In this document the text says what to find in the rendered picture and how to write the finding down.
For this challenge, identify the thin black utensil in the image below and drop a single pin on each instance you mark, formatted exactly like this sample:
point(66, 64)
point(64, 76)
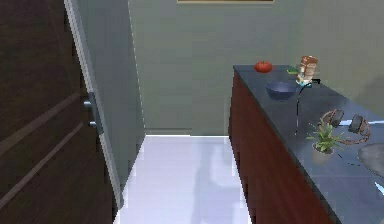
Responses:
point(297, 106)

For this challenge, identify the red tomato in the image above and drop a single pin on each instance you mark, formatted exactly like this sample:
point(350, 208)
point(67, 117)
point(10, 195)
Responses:
point(263, 66)

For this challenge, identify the dark blue bowl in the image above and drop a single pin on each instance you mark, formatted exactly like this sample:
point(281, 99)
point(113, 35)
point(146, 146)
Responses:
point(281, 90)

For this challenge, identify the red-brown counter cabinet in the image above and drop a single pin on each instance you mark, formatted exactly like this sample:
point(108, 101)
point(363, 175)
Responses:
point(283, 160)

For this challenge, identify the green flat item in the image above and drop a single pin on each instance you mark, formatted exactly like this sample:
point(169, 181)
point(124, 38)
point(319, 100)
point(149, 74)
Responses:
point(292, 70)

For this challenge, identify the small green potted plant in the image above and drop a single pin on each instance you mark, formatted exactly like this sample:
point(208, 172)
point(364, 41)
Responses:
point(323, 138)

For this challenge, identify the dark brown room door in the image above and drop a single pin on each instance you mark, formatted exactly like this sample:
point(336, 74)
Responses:
point(43, 116)

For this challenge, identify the brown headphones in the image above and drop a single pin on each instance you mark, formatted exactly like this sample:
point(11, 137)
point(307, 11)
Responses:
point(348, 126)

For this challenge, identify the grey round plate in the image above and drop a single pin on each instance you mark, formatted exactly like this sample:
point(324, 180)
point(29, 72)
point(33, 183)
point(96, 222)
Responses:
point(372, 158)

